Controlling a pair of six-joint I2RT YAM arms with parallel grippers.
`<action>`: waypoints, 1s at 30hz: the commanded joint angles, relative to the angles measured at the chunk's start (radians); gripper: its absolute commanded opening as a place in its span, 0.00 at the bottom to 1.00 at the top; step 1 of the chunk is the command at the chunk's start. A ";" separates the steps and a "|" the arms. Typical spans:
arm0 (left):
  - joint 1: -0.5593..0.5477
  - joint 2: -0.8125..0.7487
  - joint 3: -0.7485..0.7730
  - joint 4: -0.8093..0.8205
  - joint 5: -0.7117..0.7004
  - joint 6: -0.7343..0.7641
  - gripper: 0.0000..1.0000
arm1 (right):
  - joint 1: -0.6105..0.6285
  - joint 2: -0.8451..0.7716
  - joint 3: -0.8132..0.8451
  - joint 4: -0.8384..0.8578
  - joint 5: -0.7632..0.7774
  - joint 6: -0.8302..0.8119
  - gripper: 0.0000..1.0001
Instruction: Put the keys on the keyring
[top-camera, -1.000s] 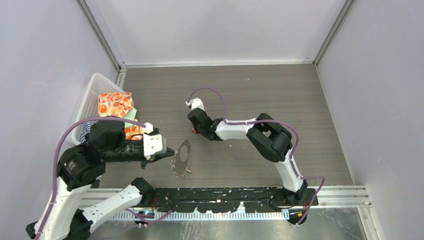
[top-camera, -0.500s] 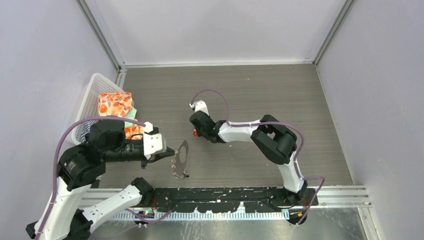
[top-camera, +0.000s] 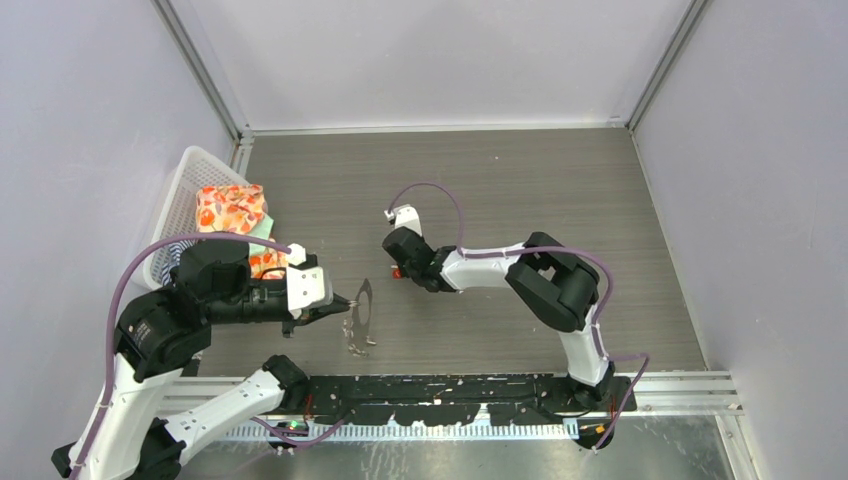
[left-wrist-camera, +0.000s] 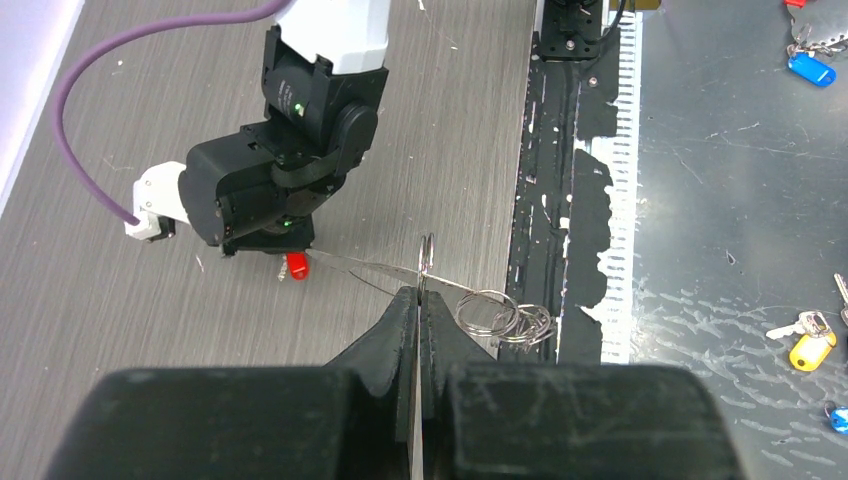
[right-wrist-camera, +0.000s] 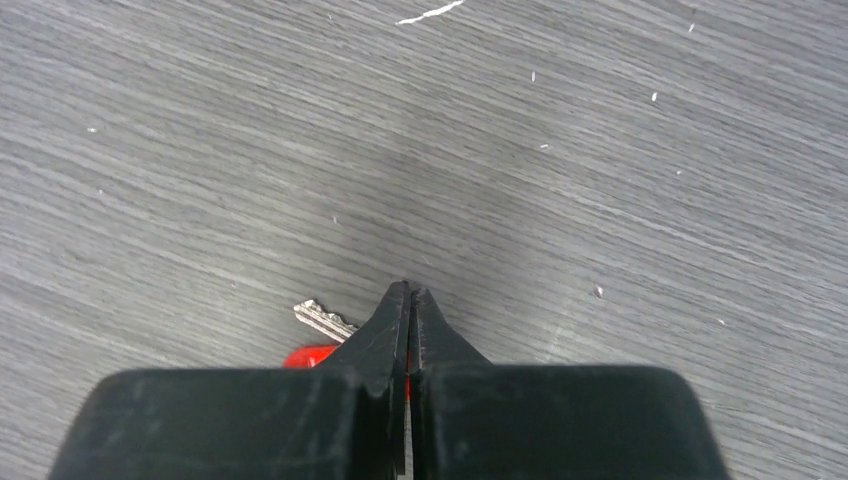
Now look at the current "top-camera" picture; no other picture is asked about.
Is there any silver perforated keyring plate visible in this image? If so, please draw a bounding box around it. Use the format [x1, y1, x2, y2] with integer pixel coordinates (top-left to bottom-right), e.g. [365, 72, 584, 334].
[343, 278, 376, 358]

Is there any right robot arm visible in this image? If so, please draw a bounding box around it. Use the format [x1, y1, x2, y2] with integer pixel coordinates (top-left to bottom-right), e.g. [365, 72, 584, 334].
[382, 227, 615, 411]

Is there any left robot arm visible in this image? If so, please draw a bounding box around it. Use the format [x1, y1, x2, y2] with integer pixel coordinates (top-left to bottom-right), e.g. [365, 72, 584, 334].
[51, 233, 352, 479]

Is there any mint green cloth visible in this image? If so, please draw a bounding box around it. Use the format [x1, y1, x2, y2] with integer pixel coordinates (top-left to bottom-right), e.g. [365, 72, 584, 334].
[247, 214, 274, 256]

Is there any orange floral cloth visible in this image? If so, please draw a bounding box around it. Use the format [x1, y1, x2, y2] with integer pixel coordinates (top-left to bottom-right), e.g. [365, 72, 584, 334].
[195, 184, 287, 280]

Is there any blue striped cloth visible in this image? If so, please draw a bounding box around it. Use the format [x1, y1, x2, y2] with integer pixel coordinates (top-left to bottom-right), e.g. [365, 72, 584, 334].
[160, 240, 195, 286]

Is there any white plastic basket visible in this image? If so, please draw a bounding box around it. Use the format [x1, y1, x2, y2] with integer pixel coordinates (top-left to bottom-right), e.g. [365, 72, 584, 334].
[131, 146, 248, 290]

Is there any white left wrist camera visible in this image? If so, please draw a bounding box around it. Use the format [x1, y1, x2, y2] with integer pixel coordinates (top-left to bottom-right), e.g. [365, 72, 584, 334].
[284, 244, 333, 318]

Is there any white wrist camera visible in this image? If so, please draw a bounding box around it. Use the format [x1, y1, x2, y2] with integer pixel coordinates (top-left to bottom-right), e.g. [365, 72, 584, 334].
[384, 204, 423, 237]
[284, 244, 333, 318]

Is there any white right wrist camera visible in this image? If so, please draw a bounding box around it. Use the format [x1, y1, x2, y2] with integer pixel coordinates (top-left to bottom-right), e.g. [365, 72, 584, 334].
[384, 204, 423, 237]

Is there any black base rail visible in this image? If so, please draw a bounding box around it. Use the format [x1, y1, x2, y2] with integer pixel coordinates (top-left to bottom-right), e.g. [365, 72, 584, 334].
[271, 373, 637, 426]

